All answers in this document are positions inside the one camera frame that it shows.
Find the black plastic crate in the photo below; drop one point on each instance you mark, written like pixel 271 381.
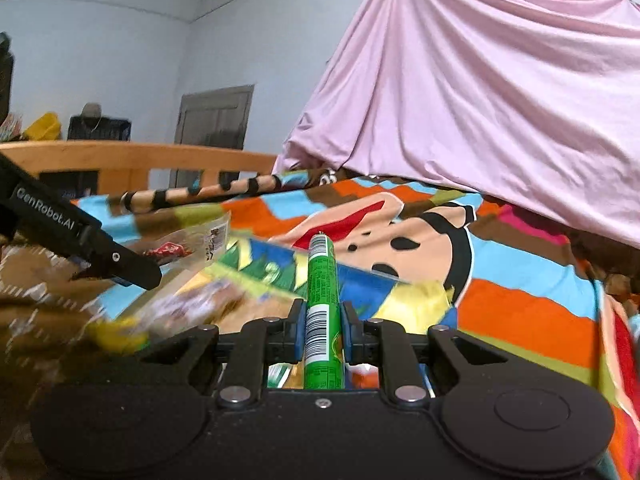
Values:
pixel 99 129

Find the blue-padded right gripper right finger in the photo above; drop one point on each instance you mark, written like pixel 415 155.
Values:
pixel 352 335

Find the colourful painted tray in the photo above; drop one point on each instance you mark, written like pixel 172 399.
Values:
pixel 272 277

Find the yellow bag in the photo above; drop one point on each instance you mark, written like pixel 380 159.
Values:
pixel 46 128

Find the brown biscuit packet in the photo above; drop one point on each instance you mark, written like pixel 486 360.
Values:
pixel 183 310

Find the grey wooden door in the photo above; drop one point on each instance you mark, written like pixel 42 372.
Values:
pixel 215 118

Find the white red snack packet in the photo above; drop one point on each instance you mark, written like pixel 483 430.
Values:
pixel 183 238

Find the green snack tube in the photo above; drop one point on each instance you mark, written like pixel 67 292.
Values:
pixel 323 352

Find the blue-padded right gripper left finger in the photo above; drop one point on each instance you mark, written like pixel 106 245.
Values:
pixel 294 329

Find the wooden bed rail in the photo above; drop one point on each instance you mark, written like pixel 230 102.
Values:
pixel 126 166

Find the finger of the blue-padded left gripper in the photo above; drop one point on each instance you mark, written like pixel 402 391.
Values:
pixel 107 259

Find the pink draped bed sheet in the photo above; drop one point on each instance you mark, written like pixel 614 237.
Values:
pixel 535 102

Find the colourful cartoon blanket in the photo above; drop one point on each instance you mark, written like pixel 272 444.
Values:
pixel 563 298

